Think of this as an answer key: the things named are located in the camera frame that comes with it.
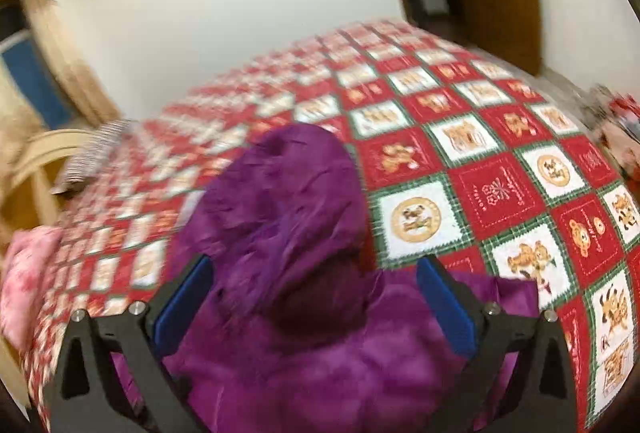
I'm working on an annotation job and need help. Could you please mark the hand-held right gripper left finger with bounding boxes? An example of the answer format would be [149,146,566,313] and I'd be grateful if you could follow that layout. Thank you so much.
[50,255,217,433]

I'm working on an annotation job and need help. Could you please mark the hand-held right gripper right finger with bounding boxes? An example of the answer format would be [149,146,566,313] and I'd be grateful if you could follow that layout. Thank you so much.
[416,255,583,433]

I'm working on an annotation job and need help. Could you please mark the purple puffer jacket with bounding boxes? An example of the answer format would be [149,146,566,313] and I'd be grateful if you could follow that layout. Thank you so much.
[112,123,541,433]

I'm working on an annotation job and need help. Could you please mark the red checkered printed bedspread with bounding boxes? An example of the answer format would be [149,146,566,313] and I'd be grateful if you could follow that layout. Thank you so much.
[22,18,640,433]

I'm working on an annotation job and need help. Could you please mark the pink floral cloth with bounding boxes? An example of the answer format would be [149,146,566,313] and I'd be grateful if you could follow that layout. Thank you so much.
[0,225,63,354]

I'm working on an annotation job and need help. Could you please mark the striped pillow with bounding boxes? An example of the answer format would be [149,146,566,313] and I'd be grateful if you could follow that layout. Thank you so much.
[52,118,133,194]

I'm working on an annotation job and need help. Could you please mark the cream wooden headboard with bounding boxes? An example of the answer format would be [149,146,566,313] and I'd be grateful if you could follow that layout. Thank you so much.
[0,128,96,236]

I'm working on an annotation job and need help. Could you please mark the window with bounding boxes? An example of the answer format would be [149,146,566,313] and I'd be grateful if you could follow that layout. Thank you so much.
[0,0,76,129]

